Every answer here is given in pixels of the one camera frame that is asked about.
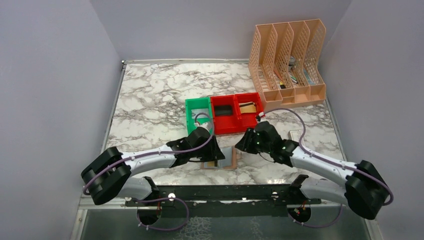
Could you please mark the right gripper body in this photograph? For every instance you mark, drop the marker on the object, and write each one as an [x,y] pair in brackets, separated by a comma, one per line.
[253,145]

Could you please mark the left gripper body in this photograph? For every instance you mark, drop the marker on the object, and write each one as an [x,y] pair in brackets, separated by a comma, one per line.
[208,153]

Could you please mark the tan leather card holder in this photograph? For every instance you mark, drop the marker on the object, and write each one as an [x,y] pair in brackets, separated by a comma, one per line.
[230,161]

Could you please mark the red plastic bin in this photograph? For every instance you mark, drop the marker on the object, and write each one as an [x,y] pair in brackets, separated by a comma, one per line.
[225,116]
[248,120]

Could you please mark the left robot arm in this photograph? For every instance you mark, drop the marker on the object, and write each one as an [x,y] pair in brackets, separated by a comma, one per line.
[112,174]

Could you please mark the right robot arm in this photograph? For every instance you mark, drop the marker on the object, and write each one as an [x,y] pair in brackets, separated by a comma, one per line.
[356,185]

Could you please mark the gold cards stack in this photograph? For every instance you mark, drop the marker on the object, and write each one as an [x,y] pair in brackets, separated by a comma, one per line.
[247,108]

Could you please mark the black cards stack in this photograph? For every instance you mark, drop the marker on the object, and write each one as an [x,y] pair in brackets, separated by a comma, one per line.
[223,110]

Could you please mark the silver card in green bin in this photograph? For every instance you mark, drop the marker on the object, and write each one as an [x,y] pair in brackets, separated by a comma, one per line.
[197,111]

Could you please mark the white small box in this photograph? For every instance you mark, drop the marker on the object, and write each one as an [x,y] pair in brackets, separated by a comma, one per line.
[295,135]

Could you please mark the green plastic bin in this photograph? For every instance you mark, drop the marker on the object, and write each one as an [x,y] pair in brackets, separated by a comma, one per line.
[194,106]

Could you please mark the peach file organizer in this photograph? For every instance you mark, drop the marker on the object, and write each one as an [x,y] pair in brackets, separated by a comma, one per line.
[272,45]

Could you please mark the items in organizer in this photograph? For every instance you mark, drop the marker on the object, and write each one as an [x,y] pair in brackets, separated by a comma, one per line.
[295,82]

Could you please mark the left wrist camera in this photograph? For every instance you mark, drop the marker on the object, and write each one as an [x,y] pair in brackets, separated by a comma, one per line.
[206,125]

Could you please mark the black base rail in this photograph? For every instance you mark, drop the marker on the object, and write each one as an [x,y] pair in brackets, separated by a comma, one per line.
[215,201]

